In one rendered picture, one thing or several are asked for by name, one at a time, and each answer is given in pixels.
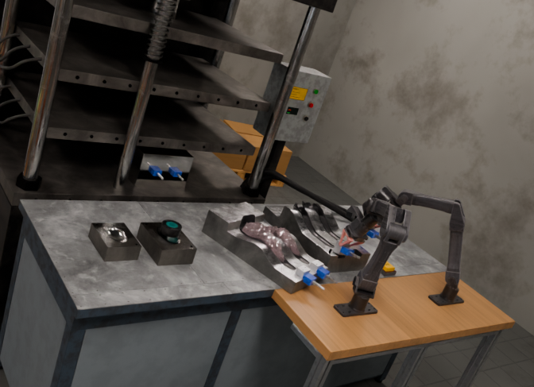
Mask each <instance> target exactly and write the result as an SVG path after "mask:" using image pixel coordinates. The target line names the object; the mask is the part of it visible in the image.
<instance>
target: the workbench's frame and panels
mask: <svg viewBox="0 0 534 387"><path fill-rule="evenodd" d="M18 208H19V210H20V212H21V214H22V216H23V221H22V225H21V233H20V237H19V241H18V245H17V252H16V257H15V261H14V268H13V272H12V277H11V281H10V288H9V292H8V296H7V301H6V308H5V312H4V316H3V321H2V328H1V331H0V370H4V372H5V375H6V379H7V381H8V384H9V387H304V383H305V381H306V380H307V377H308V375H309V373H310V370H311V368H312V365H313V363H314V361H315V356H314V354H313V353H312V352H311V351H310V350H309V349H308V348H307V347H306V346H305V345H304V343H303V342H302V341H301V340H300V338H299V337H298V336H297V335H296V334H295V333H294V331H293V330H292V329H291V328H290V327H291V325H292V323H293V322H292V321H291V320H290V318H289V317H288V316H287V315H286V314H285V313H284V311H283V310H282V309H281V308H280V307H279V305H278V304H277V303H276V302H275V301H274V300H273V298H272V297H271V296H272V295H273V292H274V290H268V291H260V292H245V293H238V294H230V295H222V296H208V297H200V298H191V299H184V300H170V301H161V302H154V303H146V304H131V305H123V306H116V307H108V308H93V309H85V310H77V308H76V306H75V304H74V302H73V300H72V298H71V297H70V295H69V293H68V290H67V289H66V287H65V285H64V283H63V281H62V280H61V278H60V275H59V273H58V272H57V270H56V268H55V266H54V264H53V263H52V260H51V258H50V256H49V255H48V253H47V251H46V249H45V247H44V245H43V243H42V241H41V239H40V238H39V236H38V234H37V232H36V230H35V228H34V226H33V224H32V223H31V221H30V219H29V216H28V215H27V213H26V211H25V209H24V207H23V206H22V204H21V201H20V203H19V207H18ZM397 354H398V352H397V353H393V354H385V355H381V356H376V357H372V358H363V359H359V360H355V361H350V362H342V363H338V364H334V365H332V367H331V369H330V371H329V373H328V375H327V378H326V380H325V382H324V384H323V387H341V386H344V385H349V384H352V383H355V382H359V381H364V380H367V379H370V378H373V377H374V380H375V381H376V382H379V383H381V382H382V380H385V378H386V376H387V374H388V372H389V370H390V368H391V366H392V364H393V362H394V360H395V358H396V356H397Z"/></svg>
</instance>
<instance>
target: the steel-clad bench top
mask: <svg viewBox="0 0 534 387"><path fill-rule="evenodd" d="M20 201H21V204H22V206H23V207H24V209H25V211H26V213H27V215H28V216H29V219H30V221H31V223H32V224H33V226H34V228H35V230H36V232H37V234H38V236H39V238H40V239H41V241H42V243H43V245H44V247H45V249H46V251H47V253H48V255H49V256H50V258H51V260H52V263H53V264H54V266H55V268H56V270H57V272H58V273H59V275H60V278H61V280H62V281H63V283H64V285H65V287H66V289H67V290H68V293H69V295H70V297H71V298H72V300H73V302H74V304H75V306H76V308H77V310H85V309H93V308H108V307H116V306H123V305H131V304H146V303H154V302H161V301H170V300H184V299H191V298H200V297H208V296H222V295H230V294H238V293H245V292H260V291H268V290H275V289H281V288H282V287H281V286H279V285H278V284H276V283H274V282H273V281H271V280H270V279H269V278H268V277H266V276H265V275H263V274H262V273H260V272H258V271H257V270H256V269H255V268H253V267H252V266H250V265H249V264H247V263H246V262H244V261H243V260H242V259H241V258H239V257H237V256H236V255H234V254H233V253H231V252H230V251H229V250H227V249H226V248H225V247H223V246H221V245H220V244H218V243H217V242H216V241H215V240H213V239H212V238H210V237H209V236H207V235H206V234H205V233H203V232H202V229H203V225H204V223H205V220H206V217H207V213H208V211H209V210H210V209H214V208H217V207H225V206H229V205H233V204H236V203H177V202H136V201H94V200H53V199H20ZM166 219H170V220H174V221H176V222H178V223H179V224H181V226H182V231H183V233H184V234H185V235H186V236H187V237H188V239H189V240H190V241H191V242H192V243H193V245H194V246H195V247H196V248H197V251H196V253H195V257H194V260H193V262H192V264H186V265H161V266H157V264H156V263H155V262H154V260H153V259H152V258H151V257H150V256H149V254H148V253H147V251H146V250H145V248H144V247H143V245H142V244H141V243H140V242H139V241H138V239H137V232H138V230H139V226H140V224H141V223H162V221H164V220H166ZM92 223H125V224H126V226H127V227H128V229H129V230H130V232H131V233H132V234H133V236H134V237H135V238H136V239H137V241H138V242H139V243H140V245H141V251H140V253H139V257H138V259H137V260H132V261H104V260H103V259H102V258H101V256H100V254H99V252H98V251H97V249H96V248H95V247H94V245H93V243H92V242H91V240H90V239H89V237H88V235H89V231H90V228H91V224H92ZM379 242H380V240H379V239H378V238H371V237H368V239H367V240H365V242H364V243H363V244H360V246H362V247H363V248H364V249H365V250H367V251H368V252H369V253H371V255H370V257H369V259H368V261H367V263H366V265H367V264H368V263H369V261H370V259H371V257H372V256H373V254H374V252H375V250H376V248H377V246H378V244H379ZM387 262H388V263H389V264H391V265H392V266H394V267H395V269H394V270H396V271H397V272H396V274H395V275H392V276H383V275H382V274H380V277H379V279H380V278H388V277H402V276H411V275H418V274H426V273H441V272H446V269H447V267H446V266H445V265H443V264H442V263H440V262H439V261H437V260H436V259H435V258H434V257H432V256H431V255H430V254H428V253H427V252H425V251H424V250H422V249H421V248H420V247H419V246H417V245H416V244H415V243H413V242H411V241H410V240H409V239H407V240H406V242H404V243H401V244H400V246H398V247H397V248H396V249H395V250H394V251H393V252H392V254H391V255H390V257H389V259H388V261H387ZM359 271H360V270H358V271H348V272H339V273H329V276H330V277H332V278H334V279H335V280H337V281H338V283H342V282H350V281H353V280H354V277H355V276H357V275H358V273H359Z"/></svg>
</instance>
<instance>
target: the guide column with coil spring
mask: <svg viewBox="0 0 534 387"><path fill-rule="evenodd" d="M161 3H163V4H166V5H171V6H174V2H167V1H164V0H161ZM159 8H160V9H163V10H172V9H173V8H172V7H167V6H161V5H159ZM157 13H158V14H163V15H167V16H171V14H172V13H168V12H164V11H160V10H158V12H157ZM157 19H160V20H164V21H170V18H168V17H161V16H157ZM155 24H158V25H164V26H168V24H169V23H164V22H160V21H155ZM154 29H157V30H161V31H167V29H166V28H161V27H157V26H154ZM153 34H155V35H158V36H163V37H165V36H166V33H158V32H155V31H153ZM151 39H153V40H155V41H164V38H159V37H153V36H151ZM150 44H151V45H156V46H163V44H162V43H157V42H153V41H150ZM149 49H151V50H154V51H161V50H162V48H154V47H151V46H149ZM147 54H149V55H152V56H161V54H160V53H155V52H149V51H148V52H147ZM157 65H158V64H155V63H151V62H148V61H147V60H146V61H145V64H144V67H143V71H142V74H141V80H140V83H139V86H138V89H137V95H136V99H135V102H134V105H133V111H132V114H131V117H130V123H129V126H128V130H127V133H126V139H125V142H124V145H123V148H122V154H121V157H120V161H119V164H118V170H117V172H116V176H115V179H114V185H113V187H114V188H115V189H118V190H125V188H126V182H127V179H128V176H129V173H130V167H131V165H132V161H133V158H134V153H135V149H136V146H137V141H138V138H139V134H140V131H141V126H142V123H143V119H144V116H145V111H146V107H147V104H148V101H149V96H150V92H151V89H152V86H153V81H154V77H155V75H156V71H157Z"/></svg>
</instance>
